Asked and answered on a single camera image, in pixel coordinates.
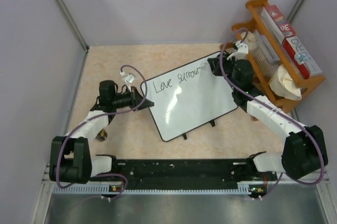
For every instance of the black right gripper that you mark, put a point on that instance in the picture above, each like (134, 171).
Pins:
(216, 66)

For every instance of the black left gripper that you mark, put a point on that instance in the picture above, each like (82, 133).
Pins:
(136, 98)

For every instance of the white whiteboard black frame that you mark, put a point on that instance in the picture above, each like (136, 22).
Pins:
(187, 97)

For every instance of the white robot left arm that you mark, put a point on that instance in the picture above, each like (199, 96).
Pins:
(71, 161)

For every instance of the cream paper bag upper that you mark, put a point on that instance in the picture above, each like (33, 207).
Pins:
(251, 42)

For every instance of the cream paper bag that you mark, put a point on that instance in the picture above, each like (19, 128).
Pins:
(283, 85)
(251, 42)

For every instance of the clear plastic straw pack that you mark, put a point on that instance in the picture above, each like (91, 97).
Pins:
(264, 45)

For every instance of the black yellow drink can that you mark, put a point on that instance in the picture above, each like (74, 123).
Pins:
(101, 136)

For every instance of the orange wooden shelf rack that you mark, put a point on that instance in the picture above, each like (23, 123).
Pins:
(264, 71)

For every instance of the cream paper bag lower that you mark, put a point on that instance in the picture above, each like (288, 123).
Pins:
(283, 85)

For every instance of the red white box upper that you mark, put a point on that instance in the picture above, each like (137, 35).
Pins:
(278, 24)

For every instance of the red white box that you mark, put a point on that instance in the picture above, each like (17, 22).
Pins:
(301, 57)
(278, 24)

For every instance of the red white box lower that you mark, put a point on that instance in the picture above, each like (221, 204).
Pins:
(301, 57)

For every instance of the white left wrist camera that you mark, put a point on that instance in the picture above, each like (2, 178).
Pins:
(127, 79)

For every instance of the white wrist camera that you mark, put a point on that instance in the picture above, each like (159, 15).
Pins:
(127, 79)
(241, 51)

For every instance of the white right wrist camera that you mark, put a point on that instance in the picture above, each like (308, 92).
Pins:
(241, 51)

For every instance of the grey slotted cable duct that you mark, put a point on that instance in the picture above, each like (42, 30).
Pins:
(113, 188)

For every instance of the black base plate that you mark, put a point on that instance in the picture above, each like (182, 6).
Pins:
(185, 174)

